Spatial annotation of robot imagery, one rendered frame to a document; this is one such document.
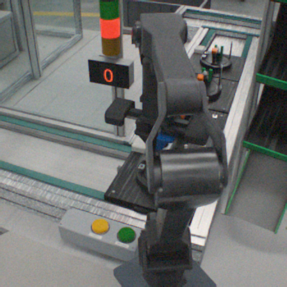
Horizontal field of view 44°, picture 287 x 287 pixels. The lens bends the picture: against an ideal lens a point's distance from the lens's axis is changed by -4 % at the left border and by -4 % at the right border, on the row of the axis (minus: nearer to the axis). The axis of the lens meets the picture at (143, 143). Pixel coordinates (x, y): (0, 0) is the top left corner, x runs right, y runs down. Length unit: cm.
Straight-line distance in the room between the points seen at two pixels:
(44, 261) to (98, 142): 42
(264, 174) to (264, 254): 24
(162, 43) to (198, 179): 20
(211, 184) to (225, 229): 69
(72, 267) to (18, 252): 16
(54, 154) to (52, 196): 24
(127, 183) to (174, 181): 64
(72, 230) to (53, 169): 29
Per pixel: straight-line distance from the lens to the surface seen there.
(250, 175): 93
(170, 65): 43
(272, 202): 92
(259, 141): 81
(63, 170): 115
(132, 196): 97
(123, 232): 90
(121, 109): 65
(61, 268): 99
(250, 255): 103
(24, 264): 102
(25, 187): 106
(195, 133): 61
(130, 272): 73
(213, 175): 38
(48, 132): 126
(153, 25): 53
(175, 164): 37
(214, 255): 101
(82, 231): 92
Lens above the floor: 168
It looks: 39 degrees down
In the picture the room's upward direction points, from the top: straight up
